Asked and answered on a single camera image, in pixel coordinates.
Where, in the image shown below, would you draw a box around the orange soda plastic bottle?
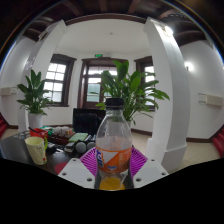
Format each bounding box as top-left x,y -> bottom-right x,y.
95,97 -> 133,192

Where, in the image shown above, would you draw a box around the red carpeted stairs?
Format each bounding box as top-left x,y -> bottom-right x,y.
0,113 -> 8,138
212,128 -> 224,158

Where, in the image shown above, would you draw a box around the black chair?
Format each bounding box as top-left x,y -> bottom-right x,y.
72,107 -> 107,136

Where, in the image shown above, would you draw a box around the pale yellow paper cup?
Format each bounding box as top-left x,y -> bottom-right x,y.
24,135 -> 49,166

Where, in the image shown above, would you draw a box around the brown glazed double door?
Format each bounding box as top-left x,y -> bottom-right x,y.
77,57 -> 129,110

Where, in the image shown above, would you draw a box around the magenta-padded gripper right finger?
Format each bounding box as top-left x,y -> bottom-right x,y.
128,146 -> 170,190

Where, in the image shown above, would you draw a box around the brown tray of packets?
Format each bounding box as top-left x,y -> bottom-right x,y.
49,125 -> 75,144

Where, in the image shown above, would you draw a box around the narrow brown framed window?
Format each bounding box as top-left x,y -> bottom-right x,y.
134,55 -> 158,111

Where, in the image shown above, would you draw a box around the white wall radiator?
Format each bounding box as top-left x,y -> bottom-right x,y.
198,92 -> 224,108
0,86 -> 18,97

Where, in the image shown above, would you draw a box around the glowing wall lamp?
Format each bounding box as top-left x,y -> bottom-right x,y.
184,61 -> 195,73

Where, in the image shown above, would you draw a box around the wide brown framed window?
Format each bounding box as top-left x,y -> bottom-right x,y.
43,53 -> 77,108

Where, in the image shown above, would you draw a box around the small leafy plant white pot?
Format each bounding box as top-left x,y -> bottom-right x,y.
16,69 -> 54,129

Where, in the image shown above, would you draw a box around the green notebook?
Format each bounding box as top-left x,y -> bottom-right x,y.
68,132 -> 89,143

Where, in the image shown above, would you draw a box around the round printed badges group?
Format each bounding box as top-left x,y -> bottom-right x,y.
16,131 -> 31,140

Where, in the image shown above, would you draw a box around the large leafy plant white pot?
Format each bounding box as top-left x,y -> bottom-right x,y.
89,59 -> 171,129

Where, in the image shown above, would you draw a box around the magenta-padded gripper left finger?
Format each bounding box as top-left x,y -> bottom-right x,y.
57,147 -> 100,190

